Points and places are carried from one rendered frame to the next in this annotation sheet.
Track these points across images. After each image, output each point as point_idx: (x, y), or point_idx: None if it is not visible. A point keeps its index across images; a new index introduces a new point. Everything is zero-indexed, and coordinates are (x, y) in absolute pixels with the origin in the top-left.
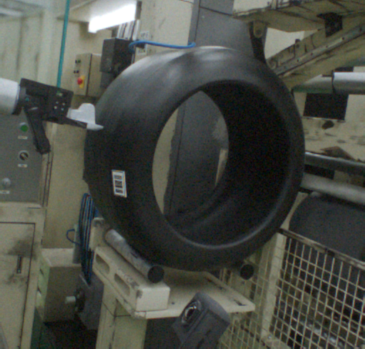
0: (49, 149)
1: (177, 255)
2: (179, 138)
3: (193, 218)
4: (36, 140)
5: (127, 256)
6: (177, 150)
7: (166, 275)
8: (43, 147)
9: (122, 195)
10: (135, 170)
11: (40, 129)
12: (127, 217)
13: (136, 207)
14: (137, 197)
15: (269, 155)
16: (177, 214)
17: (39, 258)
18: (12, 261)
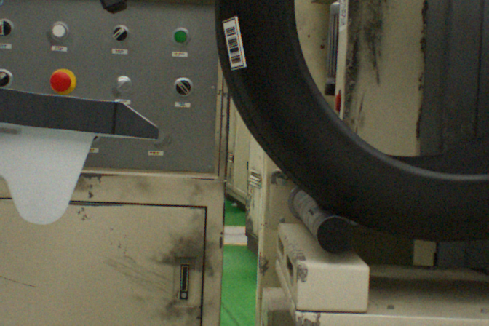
0: (121, 0)
1: (372, 191)
2: (478, 30)
3: (471, 160)
4: None
5: (305, 218)
6: (476, 56)
7: (417, 278)
8: None
9: (240, 67)
10: (261, 13)
11: None
12: (261, 113)
13: (271, 88)
14: (271, 68)
15: None
16: (436, 153)
17: (219, 272)
18: (171, 276)
